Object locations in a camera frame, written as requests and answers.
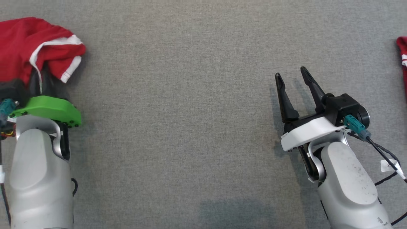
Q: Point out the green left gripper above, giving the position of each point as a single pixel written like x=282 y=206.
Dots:
x=47 y=108

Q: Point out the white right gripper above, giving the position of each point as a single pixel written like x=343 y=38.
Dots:
x=308 y=133

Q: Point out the red shorts white stripes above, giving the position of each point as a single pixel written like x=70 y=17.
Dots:
x=19 y=44

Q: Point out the red white basketball jersey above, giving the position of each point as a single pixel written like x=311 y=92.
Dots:
x=403 y=63

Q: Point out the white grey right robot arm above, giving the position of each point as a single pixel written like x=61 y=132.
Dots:
x=346 y=184

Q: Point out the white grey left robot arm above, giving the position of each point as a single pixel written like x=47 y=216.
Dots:
x=38 y=178

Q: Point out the grey fabric sofa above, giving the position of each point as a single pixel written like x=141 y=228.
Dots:
x=190 y=111

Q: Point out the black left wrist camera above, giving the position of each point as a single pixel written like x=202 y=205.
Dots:
x=12 y=90

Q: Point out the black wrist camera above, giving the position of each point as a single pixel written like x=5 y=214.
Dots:
x=341 y=106
x=12 y=90

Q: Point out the teal left camera connector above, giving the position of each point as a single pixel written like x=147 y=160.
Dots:
x=7 y=106

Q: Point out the teal camera connector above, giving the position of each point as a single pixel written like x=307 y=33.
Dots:
x=353 y=124
x=7 y=106

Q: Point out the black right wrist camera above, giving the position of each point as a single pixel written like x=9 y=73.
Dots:
x=341 y=106

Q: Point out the teal right camera connector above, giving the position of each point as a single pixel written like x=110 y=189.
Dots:
x=353 y=124

